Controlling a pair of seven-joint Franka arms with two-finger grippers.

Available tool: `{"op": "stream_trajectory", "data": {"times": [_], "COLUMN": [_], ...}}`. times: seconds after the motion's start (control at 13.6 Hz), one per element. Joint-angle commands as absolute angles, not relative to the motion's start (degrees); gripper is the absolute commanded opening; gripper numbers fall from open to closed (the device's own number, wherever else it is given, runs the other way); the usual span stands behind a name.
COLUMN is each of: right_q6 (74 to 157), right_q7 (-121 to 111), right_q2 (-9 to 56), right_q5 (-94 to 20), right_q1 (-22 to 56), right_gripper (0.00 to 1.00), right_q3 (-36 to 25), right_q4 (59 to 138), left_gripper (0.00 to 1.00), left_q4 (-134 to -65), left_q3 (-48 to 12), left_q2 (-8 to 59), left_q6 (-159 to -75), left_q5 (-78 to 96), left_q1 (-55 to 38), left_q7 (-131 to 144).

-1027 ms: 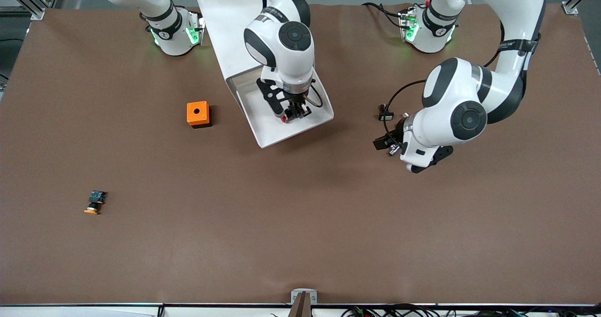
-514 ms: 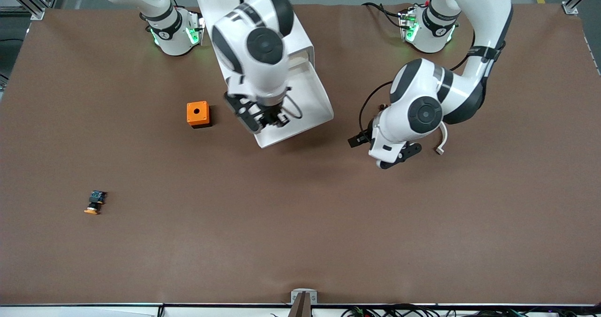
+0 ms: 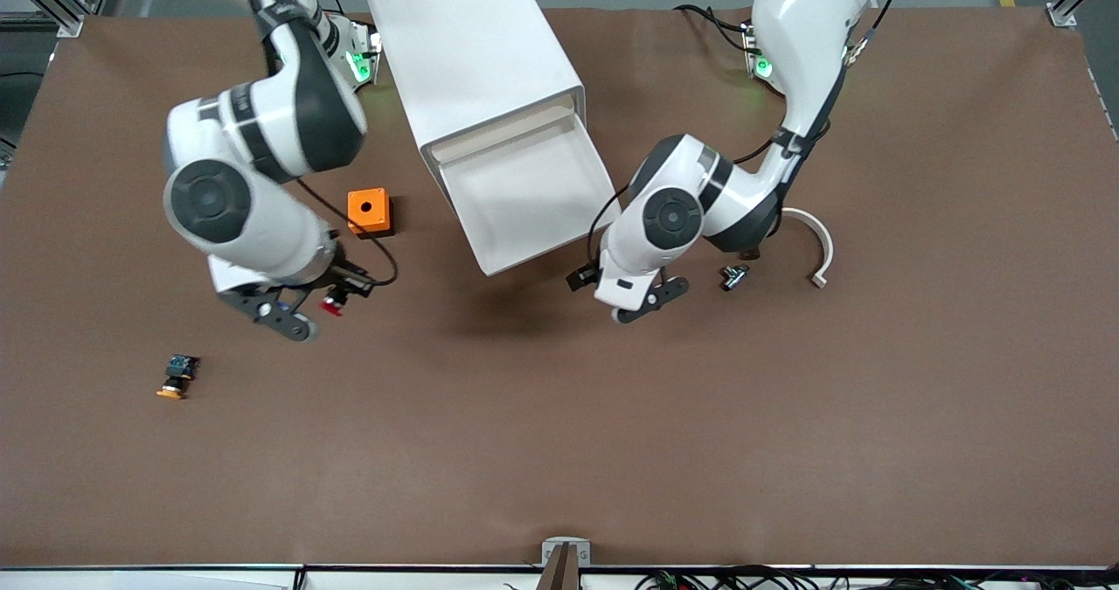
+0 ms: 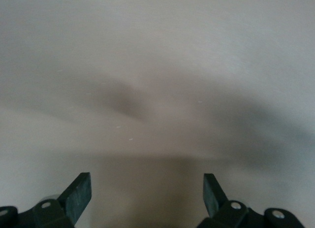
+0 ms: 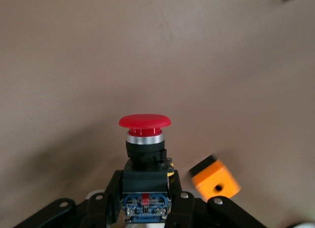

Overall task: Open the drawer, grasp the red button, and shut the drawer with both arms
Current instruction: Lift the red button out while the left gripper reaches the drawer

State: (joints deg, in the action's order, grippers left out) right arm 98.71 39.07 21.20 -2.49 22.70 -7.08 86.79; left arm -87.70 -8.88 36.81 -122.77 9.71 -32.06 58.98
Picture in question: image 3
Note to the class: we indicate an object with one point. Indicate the orange box with hole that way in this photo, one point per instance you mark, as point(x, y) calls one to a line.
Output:
point(367, 210)

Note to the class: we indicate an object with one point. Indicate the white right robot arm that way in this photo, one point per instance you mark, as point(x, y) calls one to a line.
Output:
point(280, 232)

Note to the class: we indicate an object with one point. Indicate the orange capped push button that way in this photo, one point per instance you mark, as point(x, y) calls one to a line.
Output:
point(178, 371)

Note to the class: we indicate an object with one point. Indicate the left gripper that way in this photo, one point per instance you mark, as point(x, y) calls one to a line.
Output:
point(580, 277)

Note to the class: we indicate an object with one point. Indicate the grey camera stand bracket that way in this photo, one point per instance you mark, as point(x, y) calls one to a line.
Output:
point(581, 548)

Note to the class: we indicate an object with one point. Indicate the red capped push button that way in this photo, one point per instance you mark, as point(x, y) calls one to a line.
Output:
point(331, 308)

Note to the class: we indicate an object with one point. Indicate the brown table mat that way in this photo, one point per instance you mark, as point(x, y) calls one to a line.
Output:
point(559, 398)

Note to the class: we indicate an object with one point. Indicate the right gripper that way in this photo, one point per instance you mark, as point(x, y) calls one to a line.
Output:
point(344, 285)

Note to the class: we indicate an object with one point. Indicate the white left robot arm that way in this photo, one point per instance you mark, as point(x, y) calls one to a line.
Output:
point(804, 13)

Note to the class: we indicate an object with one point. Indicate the chrome tee valve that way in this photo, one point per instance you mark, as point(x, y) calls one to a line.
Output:
point(734, 277)

